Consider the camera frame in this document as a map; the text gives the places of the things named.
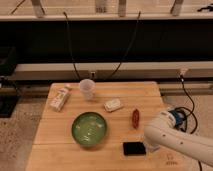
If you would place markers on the black rectangular eraser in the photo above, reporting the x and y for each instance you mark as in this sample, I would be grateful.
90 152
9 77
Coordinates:
133 148

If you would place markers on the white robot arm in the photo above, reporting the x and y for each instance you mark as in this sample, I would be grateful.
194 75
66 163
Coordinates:
161 131

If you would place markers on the translucent white cup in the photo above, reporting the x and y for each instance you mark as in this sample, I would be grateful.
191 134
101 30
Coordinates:
87 87

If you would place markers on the green ceramic bowl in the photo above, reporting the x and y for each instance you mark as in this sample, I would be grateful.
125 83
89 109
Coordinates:
89 129

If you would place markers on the white soap bar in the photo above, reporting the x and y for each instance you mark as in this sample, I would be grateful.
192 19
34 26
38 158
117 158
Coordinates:
113 105

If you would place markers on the red brown oblong object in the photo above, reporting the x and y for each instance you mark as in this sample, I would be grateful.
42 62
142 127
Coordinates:
135 118

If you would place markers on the white small carton box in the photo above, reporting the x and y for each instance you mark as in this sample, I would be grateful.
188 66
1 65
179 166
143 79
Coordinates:
61 97

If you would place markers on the blue power adapter box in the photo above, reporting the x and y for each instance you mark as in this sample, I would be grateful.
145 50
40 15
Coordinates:
178 118

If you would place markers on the black box at left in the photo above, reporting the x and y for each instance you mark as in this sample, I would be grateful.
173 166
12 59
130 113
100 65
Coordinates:
8 63

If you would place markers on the white wall power outlet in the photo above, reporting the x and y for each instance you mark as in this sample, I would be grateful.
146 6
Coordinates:
92 75

